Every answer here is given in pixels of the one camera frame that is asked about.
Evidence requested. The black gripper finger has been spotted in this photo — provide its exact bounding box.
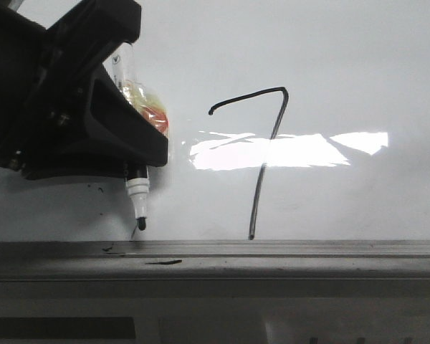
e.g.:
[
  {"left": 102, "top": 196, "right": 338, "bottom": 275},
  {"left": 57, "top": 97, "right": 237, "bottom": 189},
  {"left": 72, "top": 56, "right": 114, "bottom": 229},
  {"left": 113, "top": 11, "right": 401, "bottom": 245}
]
[{"left": 21, "top": 1, "right": 168, "bottom": 180}]

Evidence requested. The black whiteboard marker with tape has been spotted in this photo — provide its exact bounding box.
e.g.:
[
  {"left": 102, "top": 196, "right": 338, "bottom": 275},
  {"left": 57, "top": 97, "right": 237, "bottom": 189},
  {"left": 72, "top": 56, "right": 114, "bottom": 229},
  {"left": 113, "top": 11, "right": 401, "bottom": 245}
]
[{"left": 110, "top": 43, "right": 169, "bottom": 231}]

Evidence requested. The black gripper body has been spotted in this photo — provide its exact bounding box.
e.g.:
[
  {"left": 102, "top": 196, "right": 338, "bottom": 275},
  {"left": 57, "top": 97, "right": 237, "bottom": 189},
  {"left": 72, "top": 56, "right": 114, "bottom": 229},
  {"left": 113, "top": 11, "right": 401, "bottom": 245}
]
[{"left": 0, "top": 1, "right": 93, "bottom": 179}]

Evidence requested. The white whiteboard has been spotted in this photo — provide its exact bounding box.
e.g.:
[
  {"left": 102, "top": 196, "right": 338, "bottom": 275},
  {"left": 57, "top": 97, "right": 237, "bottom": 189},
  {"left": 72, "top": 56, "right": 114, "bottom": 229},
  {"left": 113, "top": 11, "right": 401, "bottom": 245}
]
[{"left": 0, "top": 1, "right": 430, "bottom": 242}]

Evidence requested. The aluminium whiteboard tray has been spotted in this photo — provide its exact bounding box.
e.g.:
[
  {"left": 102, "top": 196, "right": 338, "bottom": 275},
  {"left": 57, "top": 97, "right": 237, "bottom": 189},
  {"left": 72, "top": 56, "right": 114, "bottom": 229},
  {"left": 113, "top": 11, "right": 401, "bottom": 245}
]
[{"left": 0, "top": 239, "right": 430, "bottom": 344}]

